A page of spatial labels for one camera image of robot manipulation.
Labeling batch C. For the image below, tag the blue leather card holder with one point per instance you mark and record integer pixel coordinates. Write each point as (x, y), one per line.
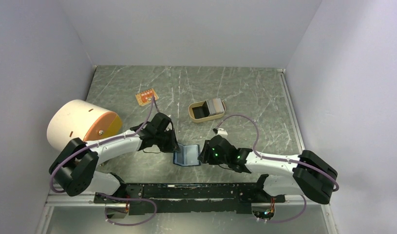
(187, 155)

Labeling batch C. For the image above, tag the beige oval card tray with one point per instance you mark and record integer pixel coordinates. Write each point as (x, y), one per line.
(197, 113)

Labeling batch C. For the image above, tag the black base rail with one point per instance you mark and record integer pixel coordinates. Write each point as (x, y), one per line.
(148, 198)

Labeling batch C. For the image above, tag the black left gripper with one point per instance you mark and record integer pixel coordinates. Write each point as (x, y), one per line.
(172, 146)

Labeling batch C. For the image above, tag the large white cylinder roll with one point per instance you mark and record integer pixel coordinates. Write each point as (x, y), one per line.
(84, 120)

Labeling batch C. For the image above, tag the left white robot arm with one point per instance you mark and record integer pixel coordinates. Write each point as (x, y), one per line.
(74, 170)

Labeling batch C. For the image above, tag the aluminium frame rail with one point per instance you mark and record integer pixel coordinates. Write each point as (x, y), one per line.
(80, 215)

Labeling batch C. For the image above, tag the stack of cards in tray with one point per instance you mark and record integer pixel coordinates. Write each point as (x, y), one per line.
(215, 106)

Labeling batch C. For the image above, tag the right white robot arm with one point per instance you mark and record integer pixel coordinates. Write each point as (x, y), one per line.
(305, 174)

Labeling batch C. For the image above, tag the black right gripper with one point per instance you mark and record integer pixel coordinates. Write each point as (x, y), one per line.
(205, 156)

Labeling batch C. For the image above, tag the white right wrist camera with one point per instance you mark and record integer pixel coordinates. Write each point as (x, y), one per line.
(220, 131)

